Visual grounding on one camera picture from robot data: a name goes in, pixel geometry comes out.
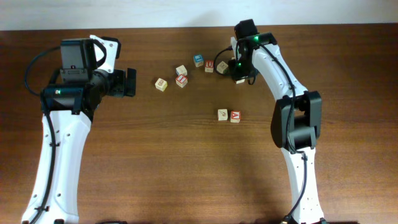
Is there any wooden block blue top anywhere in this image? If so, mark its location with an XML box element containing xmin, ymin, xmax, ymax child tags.
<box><xmin>193</xmin><ymin>54</ymin><xmax>204</xmax><ymax>67</ymax></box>

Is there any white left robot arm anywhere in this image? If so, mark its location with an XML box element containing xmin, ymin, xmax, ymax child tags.
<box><xmin>21</xmin><ymin>35</ymin><xmax>137</xmax><ymax>223</ymax></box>

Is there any wooden block letter K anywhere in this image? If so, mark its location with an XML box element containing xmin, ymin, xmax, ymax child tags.
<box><xmin>155</xmin><ymin>78</ymin><xmax>168</xmax><ymax>91</ymax></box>

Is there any wooden block outlined 5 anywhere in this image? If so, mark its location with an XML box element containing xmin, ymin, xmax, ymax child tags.
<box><xmin>216</xmin><ymin>61</ymin><xmax>228</xmax><ymax>75</ymax></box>

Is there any wooden block red 9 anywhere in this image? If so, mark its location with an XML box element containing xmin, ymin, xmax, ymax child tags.
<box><xmin>217</xmin><ymin>109</ymin><xmax>228</xmax><ymax>121</ymax></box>

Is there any wooden block at edge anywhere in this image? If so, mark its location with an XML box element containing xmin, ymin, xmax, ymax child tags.
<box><xmin>235</xmin><ymin>79</ymin><xmax>245</xmax><ymax>84</ymax></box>

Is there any wooden block red I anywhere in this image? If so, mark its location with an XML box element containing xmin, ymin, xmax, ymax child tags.
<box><xmin>175</xmin><ymin>75</ymin><xmax>188</xmax><ymax>88</ymax></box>

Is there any wooden block red U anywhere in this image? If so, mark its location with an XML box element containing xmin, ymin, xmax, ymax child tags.
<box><xmin>205</xmin><ymin>60</ymin><xmax>214</xmax><ymax>73</ymax></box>

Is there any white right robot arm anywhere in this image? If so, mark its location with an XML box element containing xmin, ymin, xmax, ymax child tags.
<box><xmin>231</xmin><ymin>33</ymin><xmax>326</xmax><ymax>223</ymax></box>

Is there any wooden block red A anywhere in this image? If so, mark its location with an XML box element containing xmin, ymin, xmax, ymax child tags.
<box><xmin>230</xmin><ymin>111</ymin><xmax>241</xmax><ymax>123</ymax></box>

